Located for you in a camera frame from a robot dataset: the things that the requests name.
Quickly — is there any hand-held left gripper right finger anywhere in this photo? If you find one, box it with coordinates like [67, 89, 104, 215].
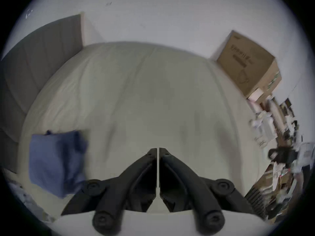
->
[159, 147, 257, 235]

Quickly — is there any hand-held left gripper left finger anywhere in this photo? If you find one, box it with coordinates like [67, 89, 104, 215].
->
[61, 148, 158, 235]

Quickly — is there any bed with beige sheet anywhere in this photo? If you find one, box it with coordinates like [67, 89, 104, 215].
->
[18, 41, 269, 222]

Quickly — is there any folded blue garment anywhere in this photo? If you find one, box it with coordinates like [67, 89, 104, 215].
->
[29, 130, 89, 198]

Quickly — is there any brown cardboard carton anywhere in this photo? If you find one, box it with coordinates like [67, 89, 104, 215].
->
[216, 30, 282, 99]

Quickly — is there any grey padded headboard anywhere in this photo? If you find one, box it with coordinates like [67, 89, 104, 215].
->
[0, 14, 83, 173]

